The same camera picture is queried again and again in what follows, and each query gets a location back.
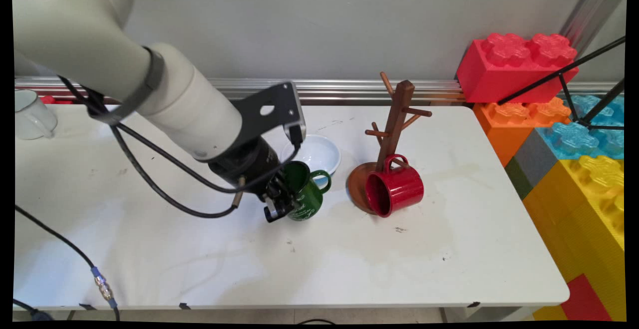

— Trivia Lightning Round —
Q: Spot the brown wooden mug tree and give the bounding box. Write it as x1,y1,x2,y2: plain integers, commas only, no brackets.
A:
347,72,433,215

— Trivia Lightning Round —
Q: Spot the red toy building block small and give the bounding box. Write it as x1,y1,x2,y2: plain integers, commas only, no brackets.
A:
560,273,613,322

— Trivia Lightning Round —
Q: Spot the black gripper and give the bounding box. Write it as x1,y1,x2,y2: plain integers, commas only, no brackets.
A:
207,137,301,223

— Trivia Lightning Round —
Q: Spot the grey toy building block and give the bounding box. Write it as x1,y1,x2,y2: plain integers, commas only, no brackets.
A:
513,128,560,190

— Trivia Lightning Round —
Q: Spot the black cable strap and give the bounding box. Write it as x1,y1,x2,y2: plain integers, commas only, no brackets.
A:
87,47,166,126

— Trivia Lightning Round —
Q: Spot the dark green toy building block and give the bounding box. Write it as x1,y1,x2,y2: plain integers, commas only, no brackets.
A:
504,157,534,201

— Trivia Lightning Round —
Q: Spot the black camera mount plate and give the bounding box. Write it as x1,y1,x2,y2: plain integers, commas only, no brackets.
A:
229,82,306,159

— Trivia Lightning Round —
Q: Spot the orange toy building block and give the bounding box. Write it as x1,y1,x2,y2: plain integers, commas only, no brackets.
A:
473,97,572,167

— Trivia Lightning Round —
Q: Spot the black camera cable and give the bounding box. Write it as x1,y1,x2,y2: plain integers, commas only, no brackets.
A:
58,75,302,194

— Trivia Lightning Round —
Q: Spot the black tripod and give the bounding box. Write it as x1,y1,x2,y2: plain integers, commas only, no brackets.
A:
497,36,626,131

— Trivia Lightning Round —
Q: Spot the large red toy building block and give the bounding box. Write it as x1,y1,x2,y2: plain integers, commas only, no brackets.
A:
456,32,580,104

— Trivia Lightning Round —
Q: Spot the aluminium wall rail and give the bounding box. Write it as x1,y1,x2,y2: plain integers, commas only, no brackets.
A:
15,76,468,106

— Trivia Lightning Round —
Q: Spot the white ceramic mug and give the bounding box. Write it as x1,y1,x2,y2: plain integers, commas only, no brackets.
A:
15,89,58,141

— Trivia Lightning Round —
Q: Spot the black cable with metal connector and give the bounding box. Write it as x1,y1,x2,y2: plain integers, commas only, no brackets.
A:
15,204,121,322

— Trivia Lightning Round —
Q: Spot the yellow toy building block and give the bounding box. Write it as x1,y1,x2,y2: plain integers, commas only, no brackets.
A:
523,155,626,322

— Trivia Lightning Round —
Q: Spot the thick black cable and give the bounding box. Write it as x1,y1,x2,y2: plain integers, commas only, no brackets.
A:
12,299,53,322

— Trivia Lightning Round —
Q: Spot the light blue toy building block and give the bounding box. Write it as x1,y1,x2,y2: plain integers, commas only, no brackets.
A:
535,94,625,161

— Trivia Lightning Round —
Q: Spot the aluminium frame post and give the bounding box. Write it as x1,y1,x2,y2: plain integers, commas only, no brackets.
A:
559,0,628,60

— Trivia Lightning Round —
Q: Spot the red ceramic mug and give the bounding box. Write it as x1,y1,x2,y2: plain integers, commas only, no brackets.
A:
365,154,425,218

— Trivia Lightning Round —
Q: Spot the green ceramic mug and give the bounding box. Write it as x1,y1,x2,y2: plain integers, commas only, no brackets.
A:
282,161,332,221

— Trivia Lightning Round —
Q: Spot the white ceramic bowl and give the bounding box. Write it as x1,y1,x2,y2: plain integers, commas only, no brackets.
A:
281,134,342,188

